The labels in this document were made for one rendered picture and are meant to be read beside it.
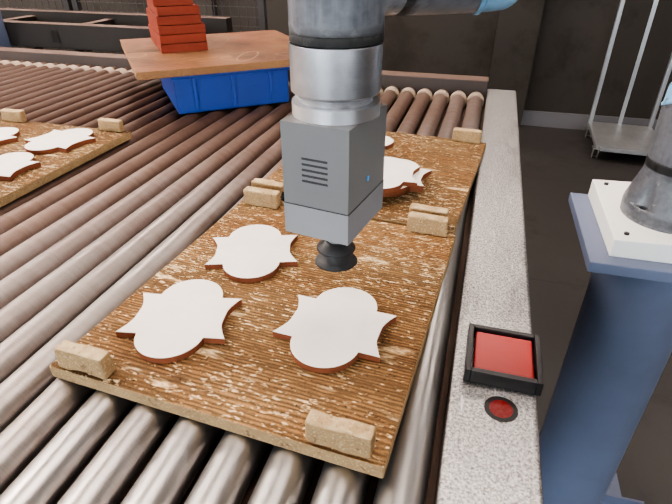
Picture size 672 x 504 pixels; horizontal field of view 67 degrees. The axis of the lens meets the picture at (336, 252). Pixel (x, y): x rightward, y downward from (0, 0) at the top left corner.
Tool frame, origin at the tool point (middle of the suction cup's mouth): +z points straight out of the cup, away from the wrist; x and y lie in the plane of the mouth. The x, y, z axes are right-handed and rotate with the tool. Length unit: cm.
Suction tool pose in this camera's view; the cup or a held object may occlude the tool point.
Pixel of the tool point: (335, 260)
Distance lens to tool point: 51.1
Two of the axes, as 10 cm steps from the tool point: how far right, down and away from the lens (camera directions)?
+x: 9.0, 2.3, -3.7
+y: -4.3, 4.7, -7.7
